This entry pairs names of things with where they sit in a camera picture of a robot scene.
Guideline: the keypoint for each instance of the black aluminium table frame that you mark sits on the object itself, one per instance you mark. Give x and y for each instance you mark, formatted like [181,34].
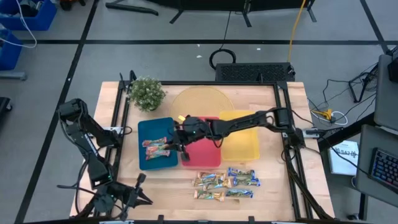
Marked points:
[217,83]

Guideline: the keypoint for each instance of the yellow power plug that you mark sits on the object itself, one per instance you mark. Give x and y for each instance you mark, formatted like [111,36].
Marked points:
[323,114]

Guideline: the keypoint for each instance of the red plastic tray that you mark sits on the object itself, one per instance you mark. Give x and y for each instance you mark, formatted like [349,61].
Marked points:
[202,155]

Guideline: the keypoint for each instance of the black floor bar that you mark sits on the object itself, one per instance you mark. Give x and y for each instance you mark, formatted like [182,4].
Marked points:
[130,8]

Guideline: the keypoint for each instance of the yellow gripper tag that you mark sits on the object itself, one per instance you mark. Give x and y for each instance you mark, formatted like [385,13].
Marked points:
[181,118]

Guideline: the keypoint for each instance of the blue-ended granola bar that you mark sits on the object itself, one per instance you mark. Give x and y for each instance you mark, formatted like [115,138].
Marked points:
[239,193]
[247,181]
[241,172]

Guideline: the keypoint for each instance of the blue storage bin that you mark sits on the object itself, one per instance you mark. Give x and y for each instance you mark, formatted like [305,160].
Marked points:
[9,53]
[43,18]

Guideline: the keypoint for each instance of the small potted green plant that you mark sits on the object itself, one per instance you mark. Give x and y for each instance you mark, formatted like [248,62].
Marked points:
[146,93]

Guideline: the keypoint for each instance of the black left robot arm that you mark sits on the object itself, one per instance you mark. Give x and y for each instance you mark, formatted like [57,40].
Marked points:
[98,171]

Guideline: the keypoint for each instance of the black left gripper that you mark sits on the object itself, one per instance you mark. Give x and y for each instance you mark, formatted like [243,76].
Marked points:
[122,194]

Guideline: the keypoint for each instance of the orange-ended granola bar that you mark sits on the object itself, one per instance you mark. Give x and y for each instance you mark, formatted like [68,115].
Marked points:
[211,175]
[203,182]
[208,195]
[219,185]

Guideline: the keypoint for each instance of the white paper booklet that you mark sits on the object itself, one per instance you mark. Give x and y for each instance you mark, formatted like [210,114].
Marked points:
[342,161]

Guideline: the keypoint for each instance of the red-ended granola bar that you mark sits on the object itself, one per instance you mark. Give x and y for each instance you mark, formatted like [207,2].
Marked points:
[154,142]
[158,155]
[157,149]

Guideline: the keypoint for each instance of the black display stand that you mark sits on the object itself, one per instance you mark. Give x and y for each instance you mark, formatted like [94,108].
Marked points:
[233,4]

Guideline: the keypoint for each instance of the blue plastic tray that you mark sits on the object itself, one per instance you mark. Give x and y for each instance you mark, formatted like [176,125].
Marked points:
[158,165]

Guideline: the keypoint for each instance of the grey side table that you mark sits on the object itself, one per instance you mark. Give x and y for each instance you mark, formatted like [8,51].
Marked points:
[385,99]

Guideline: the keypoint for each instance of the black backlit keyboard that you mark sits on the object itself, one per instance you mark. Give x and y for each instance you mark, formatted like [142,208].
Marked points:
[385,168]

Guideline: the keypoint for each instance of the grey metal bar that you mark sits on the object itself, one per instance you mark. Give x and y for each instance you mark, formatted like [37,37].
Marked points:
[12,76]

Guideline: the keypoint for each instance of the black computer case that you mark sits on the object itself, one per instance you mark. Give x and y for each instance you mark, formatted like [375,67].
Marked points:
[248,72]

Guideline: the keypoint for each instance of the yellow plastic tray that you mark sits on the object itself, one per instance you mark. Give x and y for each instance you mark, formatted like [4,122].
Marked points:
[241,146]

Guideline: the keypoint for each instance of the grey desk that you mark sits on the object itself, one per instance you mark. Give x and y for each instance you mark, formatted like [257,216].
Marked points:
[367,186]

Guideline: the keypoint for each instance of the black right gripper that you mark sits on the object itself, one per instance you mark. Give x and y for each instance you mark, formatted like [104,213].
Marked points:
[194,130]

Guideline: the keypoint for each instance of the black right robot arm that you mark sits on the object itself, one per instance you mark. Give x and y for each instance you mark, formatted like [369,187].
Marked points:
[242,123]

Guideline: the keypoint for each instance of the black desk device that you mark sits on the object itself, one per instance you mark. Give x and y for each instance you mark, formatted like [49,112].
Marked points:
[393,68]

